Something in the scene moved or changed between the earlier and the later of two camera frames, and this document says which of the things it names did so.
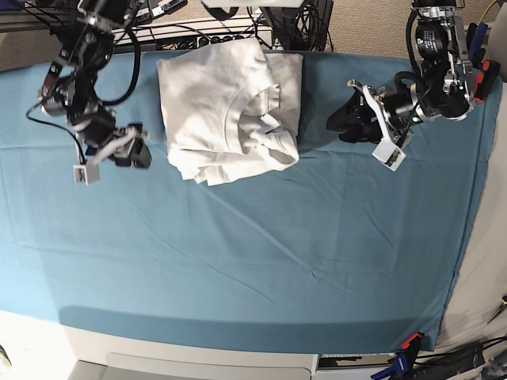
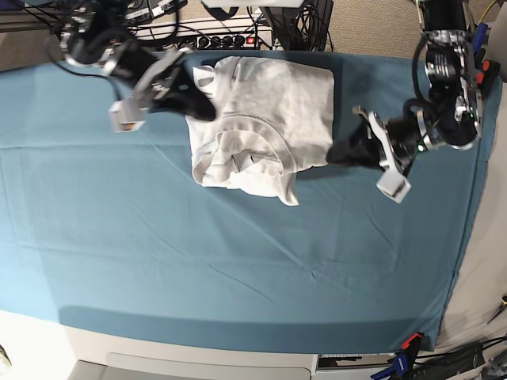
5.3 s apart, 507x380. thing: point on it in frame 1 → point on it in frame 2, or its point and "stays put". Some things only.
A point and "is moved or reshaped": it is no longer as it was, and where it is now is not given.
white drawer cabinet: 41,350 stays put
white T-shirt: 231,111 is moved or reshaped
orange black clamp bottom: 413,342 stays put
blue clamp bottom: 401,368 stays put
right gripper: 356,122 → 405,137
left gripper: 99,131 → 147,71
